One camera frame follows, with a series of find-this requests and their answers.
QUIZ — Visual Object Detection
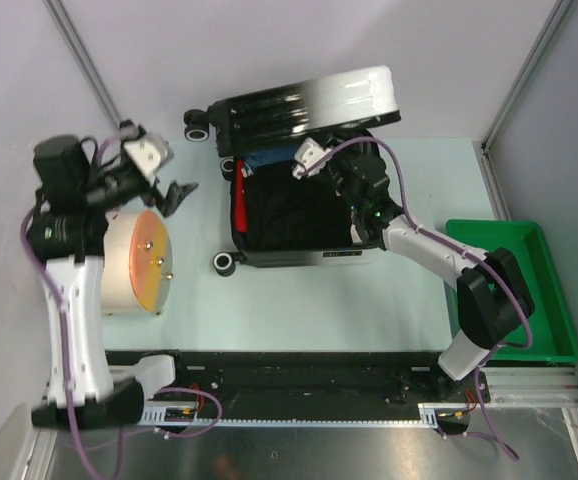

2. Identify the black clothing in suitcase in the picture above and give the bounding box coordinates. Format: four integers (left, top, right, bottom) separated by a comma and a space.
244, 164, 353, 251

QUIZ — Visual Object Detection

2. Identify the green plastic tray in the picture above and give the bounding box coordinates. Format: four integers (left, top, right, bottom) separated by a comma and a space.
444, 218, 578, 365

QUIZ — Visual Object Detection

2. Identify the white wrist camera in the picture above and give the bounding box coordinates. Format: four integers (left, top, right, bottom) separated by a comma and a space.
122, 132, 174, 186
292, 138, 332, 180

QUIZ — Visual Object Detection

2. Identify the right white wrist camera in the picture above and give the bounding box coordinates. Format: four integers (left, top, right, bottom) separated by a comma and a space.
292, 138, 332, 180

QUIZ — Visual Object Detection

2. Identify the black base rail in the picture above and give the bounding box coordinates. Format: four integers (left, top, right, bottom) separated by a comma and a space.
103, 348, 492, 435

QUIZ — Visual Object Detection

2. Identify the blue cloth in suitcase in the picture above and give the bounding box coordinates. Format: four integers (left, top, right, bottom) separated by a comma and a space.
244, 145, 298, 171

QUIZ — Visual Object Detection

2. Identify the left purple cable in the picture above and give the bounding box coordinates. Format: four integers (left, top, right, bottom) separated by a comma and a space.
20, 133, 224, 480

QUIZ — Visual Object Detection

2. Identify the beige drum with orange lid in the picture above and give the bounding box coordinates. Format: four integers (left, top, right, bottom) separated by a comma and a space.
101, 210, 174, 315

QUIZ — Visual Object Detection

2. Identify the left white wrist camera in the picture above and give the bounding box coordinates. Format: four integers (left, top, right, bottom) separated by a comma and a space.
122, 132, 174, 186

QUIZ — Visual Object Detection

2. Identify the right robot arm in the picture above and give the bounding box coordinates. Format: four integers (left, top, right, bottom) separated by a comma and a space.
326, 141, 535, 401

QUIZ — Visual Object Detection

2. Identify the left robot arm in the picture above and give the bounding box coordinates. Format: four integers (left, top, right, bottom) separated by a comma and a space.
21, 127, 196, 430

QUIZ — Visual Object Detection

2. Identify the grey slotted cable duct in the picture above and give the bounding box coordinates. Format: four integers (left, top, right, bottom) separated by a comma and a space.
137, 404, 438, 430

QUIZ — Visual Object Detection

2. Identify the white black space suitcase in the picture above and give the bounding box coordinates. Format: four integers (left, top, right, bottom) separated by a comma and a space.
183, 65, 401, 277

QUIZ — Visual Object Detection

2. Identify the red cloth in suitcase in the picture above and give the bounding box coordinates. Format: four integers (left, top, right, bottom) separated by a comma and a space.
234, 159, 248, 234

